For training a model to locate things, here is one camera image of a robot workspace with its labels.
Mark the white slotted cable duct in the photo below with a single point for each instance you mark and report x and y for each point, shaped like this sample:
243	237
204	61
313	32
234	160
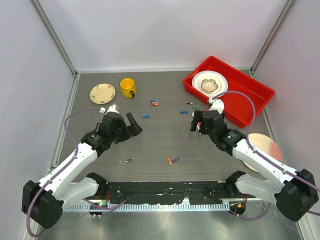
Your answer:
126	208

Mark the pink white plate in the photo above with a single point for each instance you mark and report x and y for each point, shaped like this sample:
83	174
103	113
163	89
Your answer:
266	145

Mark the white remote control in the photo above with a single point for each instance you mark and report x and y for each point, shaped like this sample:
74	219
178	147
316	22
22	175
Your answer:
198	124

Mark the cream floral plate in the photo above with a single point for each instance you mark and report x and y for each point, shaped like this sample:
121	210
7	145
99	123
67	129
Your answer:
102	93

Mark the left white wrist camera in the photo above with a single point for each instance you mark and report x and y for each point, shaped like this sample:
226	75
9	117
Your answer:
114	108

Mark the small patterned bowl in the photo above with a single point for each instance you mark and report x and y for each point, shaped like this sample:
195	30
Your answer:
209	85

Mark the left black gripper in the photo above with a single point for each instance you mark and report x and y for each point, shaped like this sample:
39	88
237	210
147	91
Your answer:
130	131

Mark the red plastic bin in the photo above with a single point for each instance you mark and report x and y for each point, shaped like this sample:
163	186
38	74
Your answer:
236	106

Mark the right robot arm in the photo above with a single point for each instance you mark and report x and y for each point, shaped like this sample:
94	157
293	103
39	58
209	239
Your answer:
293	192

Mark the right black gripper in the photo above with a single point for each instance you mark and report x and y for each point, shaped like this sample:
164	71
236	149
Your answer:
197	118

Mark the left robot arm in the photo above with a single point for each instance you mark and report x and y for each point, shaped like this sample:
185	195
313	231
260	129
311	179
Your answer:
45	201

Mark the orange battery lower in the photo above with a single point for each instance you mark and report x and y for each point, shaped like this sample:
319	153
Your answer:
170	161

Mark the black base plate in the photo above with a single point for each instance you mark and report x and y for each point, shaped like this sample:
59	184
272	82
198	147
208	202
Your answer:
167	192

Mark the white paper plate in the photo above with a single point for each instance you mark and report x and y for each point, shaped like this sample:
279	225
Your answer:
209	74

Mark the yellow mug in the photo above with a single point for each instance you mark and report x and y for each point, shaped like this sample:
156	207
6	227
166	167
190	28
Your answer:
128	87

